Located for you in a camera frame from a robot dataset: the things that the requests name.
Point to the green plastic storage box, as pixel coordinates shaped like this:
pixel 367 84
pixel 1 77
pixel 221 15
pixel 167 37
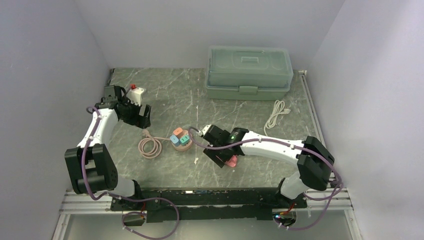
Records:
pixel 248 73

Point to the teal charger cube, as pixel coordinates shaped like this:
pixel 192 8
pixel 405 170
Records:
pixel 185 140

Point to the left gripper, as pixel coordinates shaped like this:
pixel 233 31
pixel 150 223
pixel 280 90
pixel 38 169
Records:
pixel 142 121

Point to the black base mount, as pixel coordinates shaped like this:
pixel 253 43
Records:
pixel 167 204

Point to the orange charger cube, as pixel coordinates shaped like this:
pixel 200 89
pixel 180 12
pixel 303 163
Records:
pixel 179 132

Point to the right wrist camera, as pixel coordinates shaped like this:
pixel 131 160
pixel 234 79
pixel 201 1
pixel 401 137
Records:
pixel 204 130

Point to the aluminium rail frame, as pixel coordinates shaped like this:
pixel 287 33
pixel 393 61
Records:
pixel 334 198

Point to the round pink socket hub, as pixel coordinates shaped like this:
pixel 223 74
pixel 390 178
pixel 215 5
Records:
pixel 182 148

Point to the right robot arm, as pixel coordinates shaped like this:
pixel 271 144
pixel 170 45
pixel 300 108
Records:
pixel 313 161

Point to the pink plug adapter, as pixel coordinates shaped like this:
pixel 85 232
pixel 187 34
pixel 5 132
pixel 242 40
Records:
pixel 232 162

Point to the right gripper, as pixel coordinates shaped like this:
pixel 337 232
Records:
pixel 219 159

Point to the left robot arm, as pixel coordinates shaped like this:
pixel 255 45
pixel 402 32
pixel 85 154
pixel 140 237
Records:
pixel 90 166

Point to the blue charger cube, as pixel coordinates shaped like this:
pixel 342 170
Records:
pixel 175 140

